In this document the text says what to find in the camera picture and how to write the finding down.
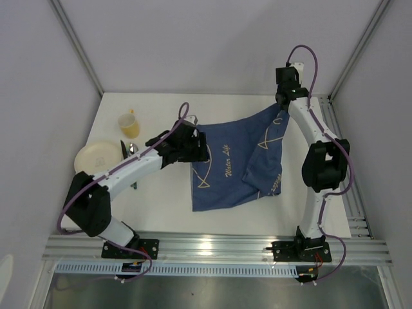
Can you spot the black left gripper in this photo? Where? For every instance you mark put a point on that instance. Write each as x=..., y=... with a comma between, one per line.
x=200, y=154

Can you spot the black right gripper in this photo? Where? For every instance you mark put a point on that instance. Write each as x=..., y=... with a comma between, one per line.
x=299, y=85

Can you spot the blue fish-pattern cloth placemat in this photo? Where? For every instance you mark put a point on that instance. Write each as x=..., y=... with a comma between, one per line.
x=244, y=161

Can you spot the cream round plate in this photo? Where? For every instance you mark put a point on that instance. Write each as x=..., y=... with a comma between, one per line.
x=98, y=156

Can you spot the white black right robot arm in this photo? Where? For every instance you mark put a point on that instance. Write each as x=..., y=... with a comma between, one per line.
x=324, y=167

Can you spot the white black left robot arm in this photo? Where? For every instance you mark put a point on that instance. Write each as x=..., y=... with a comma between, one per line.
x=88, y=203

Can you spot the yellow plastic cup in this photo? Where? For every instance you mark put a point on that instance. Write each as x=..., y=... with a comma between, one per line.
x=129, y=125

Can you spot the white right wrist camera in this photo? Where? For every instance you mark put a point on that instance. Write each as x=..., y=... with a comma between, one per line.
x=299, y=66

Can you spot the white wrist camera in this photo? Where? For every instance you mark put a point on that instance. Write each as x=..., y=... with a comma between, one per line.
x=299, y=66
x=190, y=120

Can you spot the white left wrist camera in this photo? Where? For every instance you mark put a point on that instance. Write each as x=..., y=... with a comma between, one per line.
x=190, y=120

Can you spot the metal spoon green handle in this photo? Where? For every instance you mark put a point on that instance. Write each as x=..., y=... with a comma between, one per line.
x=131, y=150

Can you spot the aluminium front mounting rail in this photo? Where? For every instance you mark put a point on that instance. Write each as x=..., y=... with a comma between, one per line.
x=211, y=249

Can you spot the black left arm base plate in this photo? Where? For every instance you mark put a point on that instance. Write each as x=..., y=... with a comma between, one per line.
x=137, y=249

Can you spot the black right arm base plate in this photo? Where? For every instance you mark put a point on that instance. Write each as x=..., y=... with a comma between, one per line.
x=291, y=251

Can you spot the aluminium right corner post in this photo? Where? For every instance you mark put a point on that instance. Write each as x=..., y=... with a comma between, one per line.
x=360, y=47

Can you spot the aluminium corner post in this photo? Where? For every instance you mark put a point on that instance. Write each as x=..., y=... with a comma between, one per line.
x=360, y=47
x=72, y=37

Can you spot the white slotted cable duct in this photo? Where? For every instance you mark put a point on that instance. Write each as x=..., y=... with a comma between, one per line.
x=176, y=269

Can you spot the aluminium left corner post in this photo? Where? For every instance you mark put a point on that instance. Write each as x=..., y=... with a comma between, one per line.
x=72, y=37

